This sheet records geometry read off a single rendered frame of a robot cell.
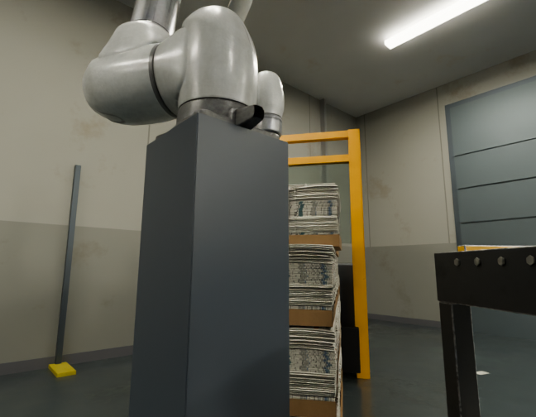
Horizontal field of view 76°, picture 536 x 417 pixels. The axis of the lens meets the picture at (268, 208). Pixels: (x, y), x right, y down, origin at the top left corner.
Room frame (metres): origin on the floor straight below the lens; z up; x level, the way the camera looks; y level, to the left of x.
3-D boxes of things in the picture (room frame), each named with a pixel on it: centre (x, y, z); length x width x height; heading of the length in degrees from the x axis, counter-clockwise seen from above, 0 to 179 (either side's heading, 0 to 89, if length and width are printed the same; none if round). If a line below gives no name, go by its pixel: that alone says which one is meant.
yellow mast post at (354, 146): (2.63, -0.69, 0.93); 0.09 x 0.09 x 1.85; 78
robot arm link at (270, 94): (1.03, 0.01, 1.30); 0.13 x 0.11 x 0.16; 71
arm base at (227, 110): (0.63, 0.09, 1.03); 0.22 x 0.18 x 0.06; 41
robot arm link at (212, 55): (0.65, 0.11, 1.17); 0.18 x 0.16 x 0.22; 70
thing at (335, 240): (1.39, -0.21, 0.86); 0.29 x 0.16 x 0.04; 167
